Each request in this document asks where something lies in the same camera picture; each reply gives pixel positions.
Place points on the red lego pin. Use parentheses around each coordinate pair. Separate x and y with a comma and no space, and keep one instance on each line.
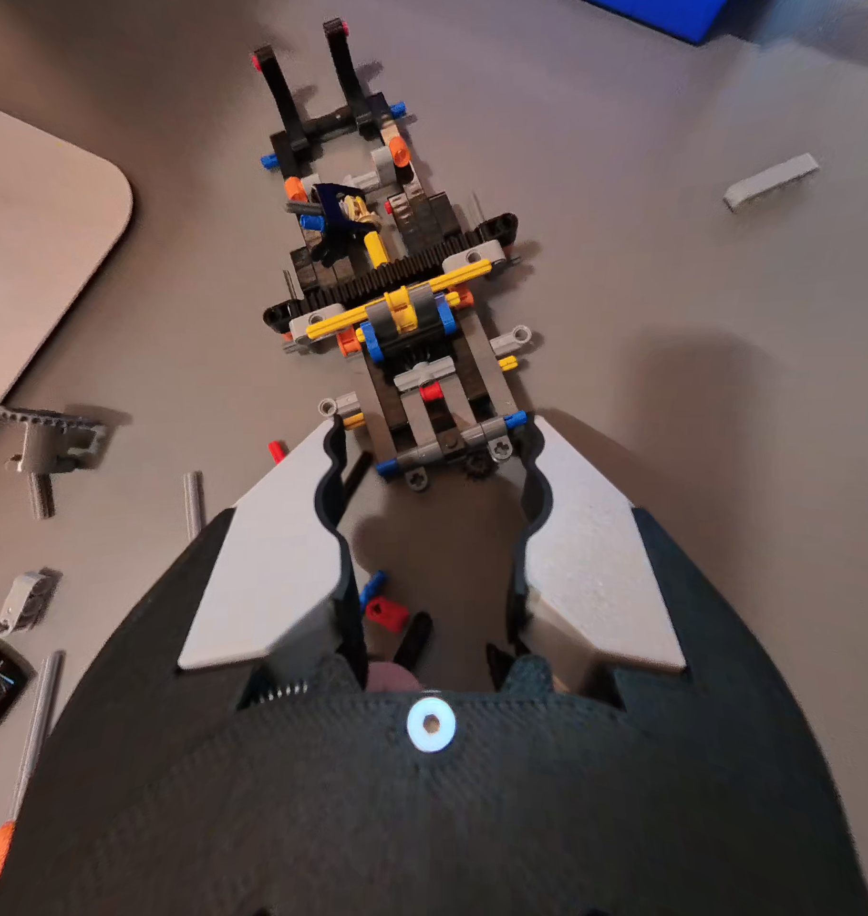
(277,451)

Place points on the person's left hand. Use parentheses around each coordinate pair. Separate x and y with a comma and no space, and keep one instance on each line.
(395,678)

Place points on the thick black lego axle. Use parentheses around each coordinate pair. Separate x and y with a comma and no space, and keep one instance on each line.
(412,640)

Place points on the grey lego differential gear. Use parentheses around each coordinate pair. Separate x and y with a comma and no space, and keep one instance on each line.
(48,436)

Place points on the lego car chassis assembly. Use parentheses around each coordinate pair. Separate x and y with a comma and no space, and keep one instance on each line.
(405,315)

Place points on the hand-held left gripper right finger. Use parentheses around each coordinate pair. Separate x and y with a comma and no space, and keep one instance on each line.
(598,572)

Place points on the red lego connector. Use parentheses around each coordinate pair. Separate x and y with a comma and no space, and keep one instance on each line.
(386,612)

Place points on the long blue parts bin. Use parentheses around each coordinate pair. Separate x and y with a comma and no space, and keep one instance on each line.
(663,18)

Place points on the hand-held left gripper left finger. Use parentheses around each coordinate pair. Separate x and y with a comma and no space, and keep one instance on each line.
(262,572)

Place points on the long grey lego axle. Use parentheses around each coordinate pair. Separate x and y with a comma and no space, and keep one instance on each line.
(40,730)

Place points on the white rounded base board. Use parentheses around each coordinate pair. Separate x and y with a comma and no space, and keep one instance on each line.
(40,250)

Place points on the blue lego pin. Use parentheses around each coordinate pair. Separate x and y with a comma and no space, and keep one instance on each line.
(373,588)

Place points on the thin black lego axle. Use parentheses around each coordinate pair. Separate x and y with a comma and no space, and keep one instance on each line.
(359,476)

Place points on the grey short lego beam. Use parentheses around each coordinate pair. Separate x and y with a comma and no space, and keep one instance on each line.
(770,179)

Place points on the short grey lego axle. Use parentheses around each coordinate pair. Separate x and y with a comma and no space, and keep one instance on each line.
(193,504)

